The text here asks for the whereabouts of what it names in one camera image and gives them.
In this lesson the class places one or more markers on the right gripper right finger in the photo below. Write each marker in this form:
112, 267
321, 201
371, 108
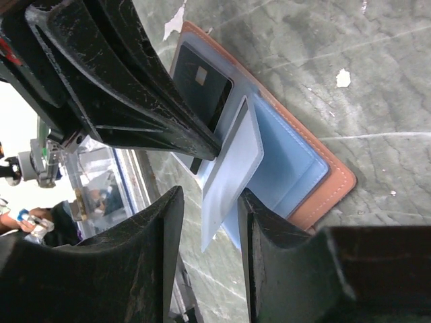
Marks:
339, 274

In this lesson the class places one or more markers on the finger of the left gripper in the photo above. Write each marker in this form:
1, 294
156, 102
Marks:
119, 23
119, 111

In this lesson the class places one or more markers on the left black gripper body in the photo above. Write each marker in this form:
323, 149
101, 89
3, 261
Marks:
25, 65

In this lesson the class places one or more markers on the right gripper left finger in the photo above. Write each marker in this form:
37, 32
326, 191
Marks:
124, 274

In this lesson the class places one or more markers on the black VIP card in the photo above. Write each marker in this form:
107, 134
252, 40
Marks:
204, 88

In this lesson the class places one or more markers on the tan leather card holder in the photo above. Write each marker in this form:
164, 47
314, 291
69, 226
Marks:
299, 178

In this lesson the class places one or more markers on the white striped card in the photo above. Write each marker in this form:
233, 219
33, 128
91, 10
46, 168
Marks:
241, 154

